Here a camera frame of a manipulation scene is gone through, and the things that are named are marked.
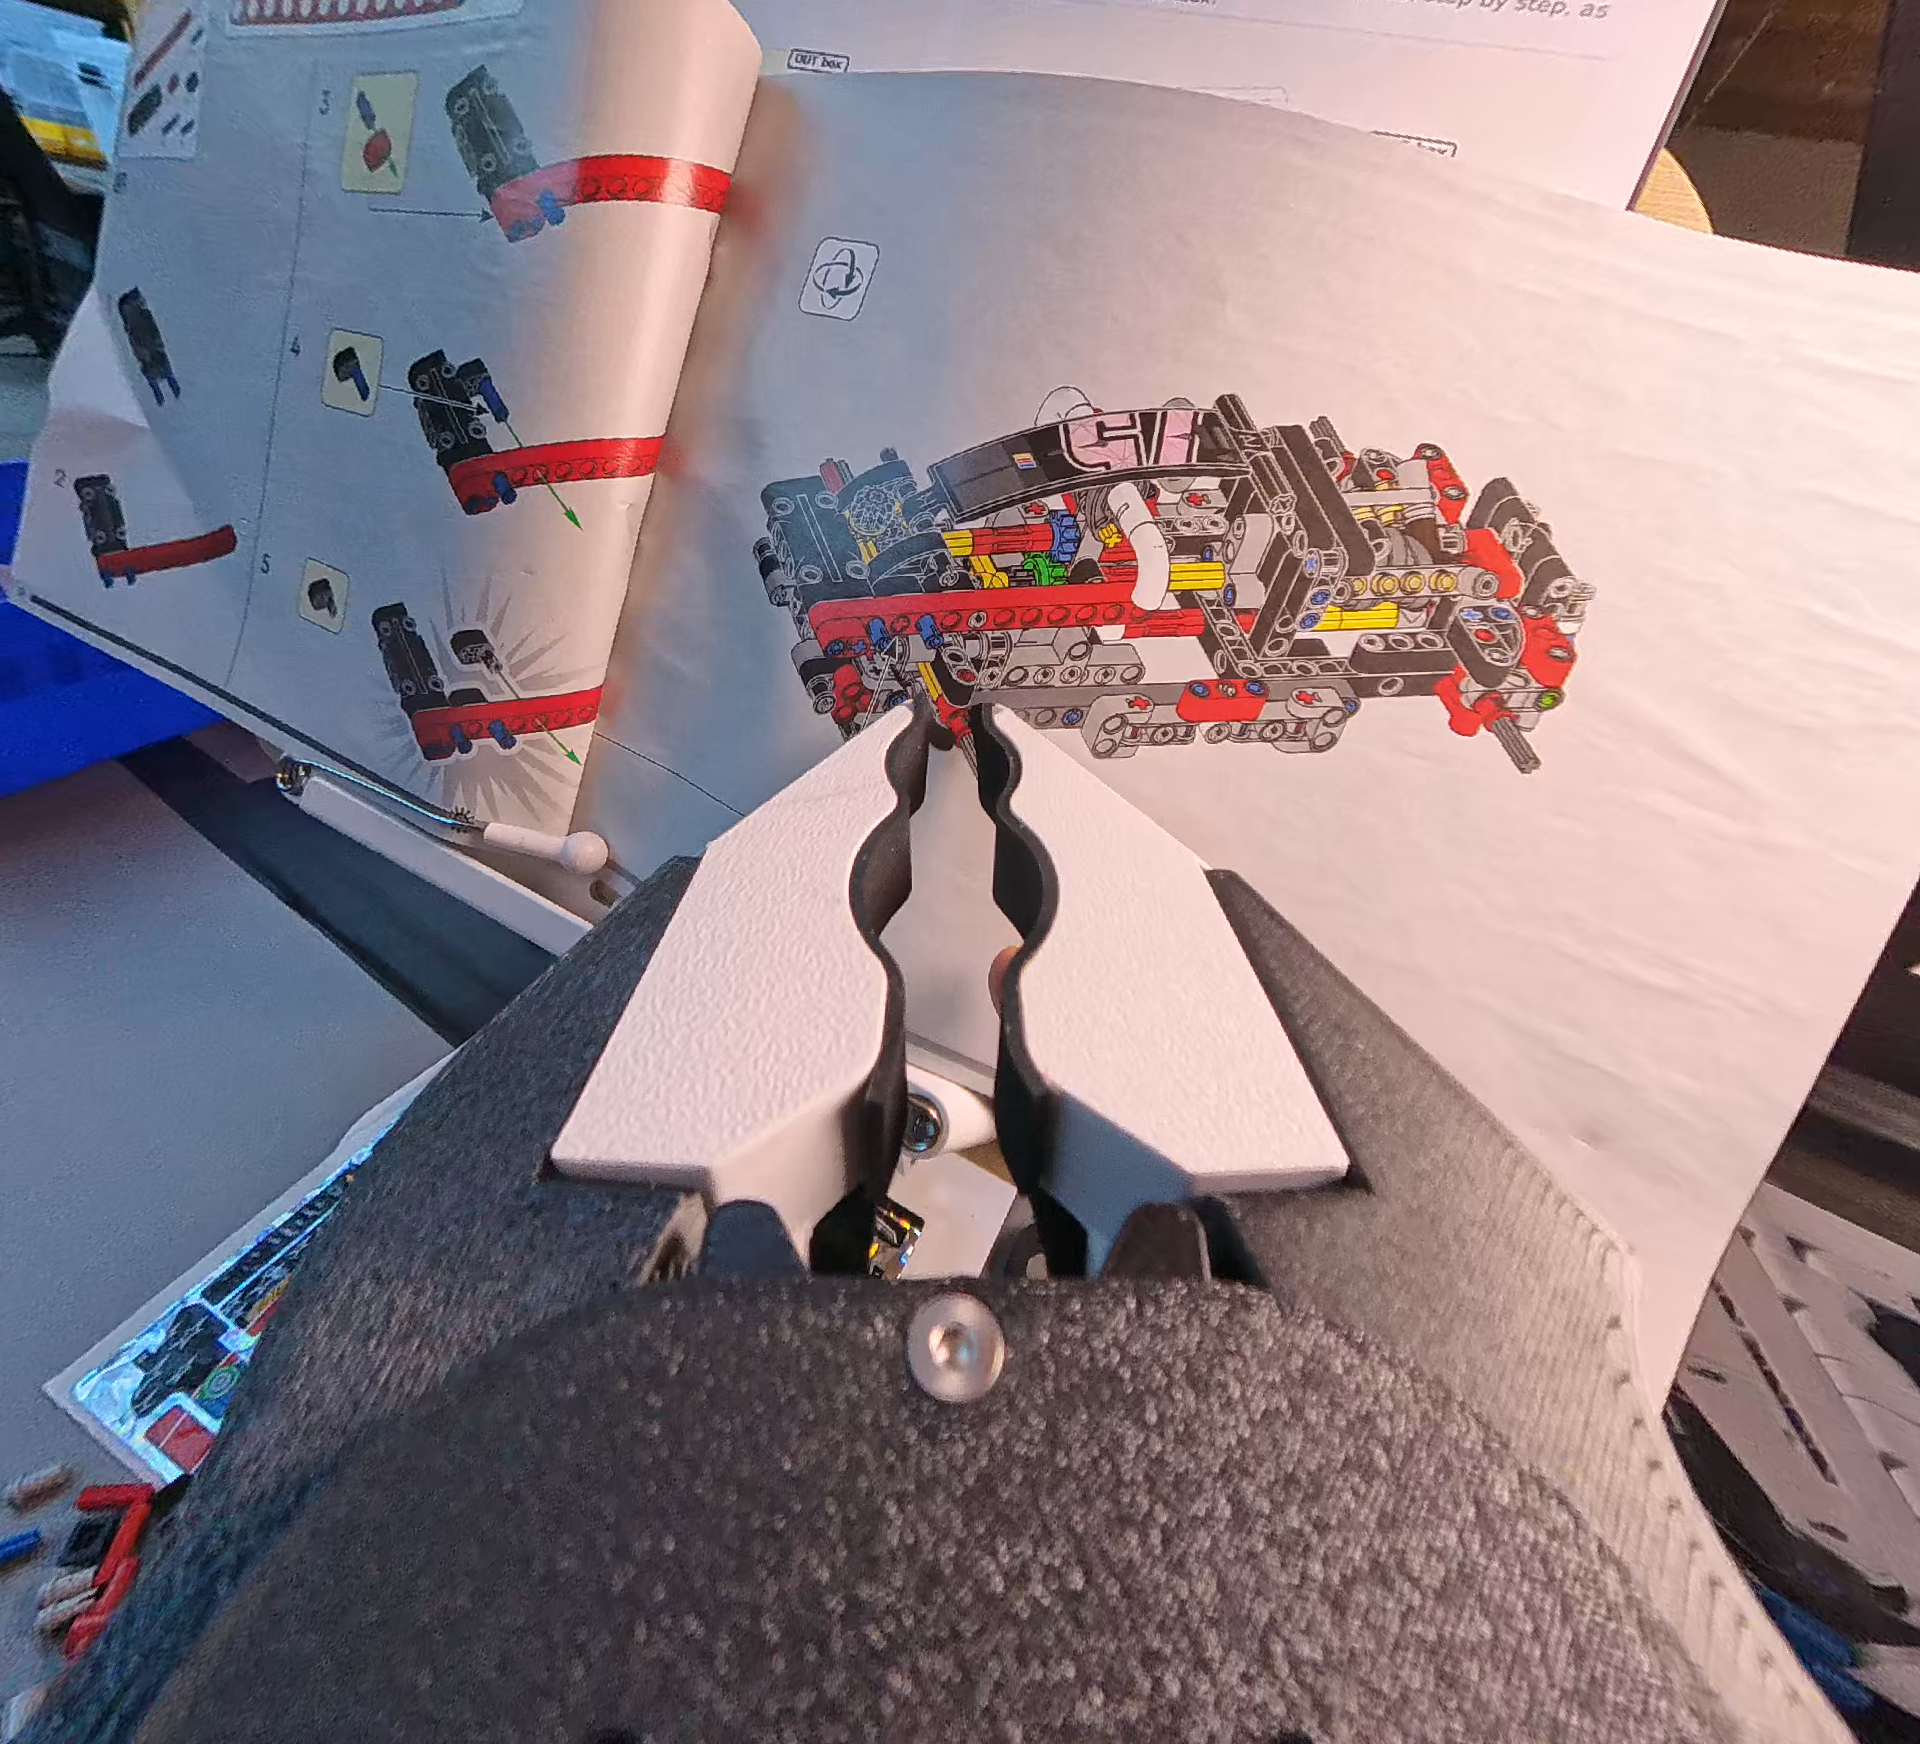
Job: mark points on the white stand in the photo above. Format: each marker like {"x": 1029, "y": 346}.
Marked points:
{"x": 360, "y": 806}

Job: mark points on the blue storage bin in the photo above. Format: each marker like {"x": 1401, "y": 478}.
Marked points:
{"x": 74, "y": 694}

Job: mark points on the black white patterned board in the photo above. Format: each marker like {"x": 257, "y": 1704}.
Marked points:
{"x": 1799, "y": 1399}

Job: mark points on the lego instruction booklet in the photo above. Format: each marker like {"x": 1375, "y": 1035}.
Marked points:
{"x": 1350, "y": 350}

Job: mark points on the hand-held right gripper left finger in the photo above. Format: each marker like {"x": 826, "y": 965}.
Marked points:
{"x": 736, "y": 1023}

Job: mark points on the holographic sticker sheet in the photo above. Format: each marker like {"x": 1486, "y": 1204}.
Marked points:
{"x": 196, "y": 1339}

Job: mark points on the pile of mixed lego pieces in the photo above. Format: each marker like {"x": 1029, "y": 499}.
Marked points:
{"x": 91, "y": 1563}

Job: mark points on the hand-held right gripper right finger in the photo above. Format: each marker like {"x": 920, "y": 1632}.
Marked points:
{"x": 1186, "y": 1023}

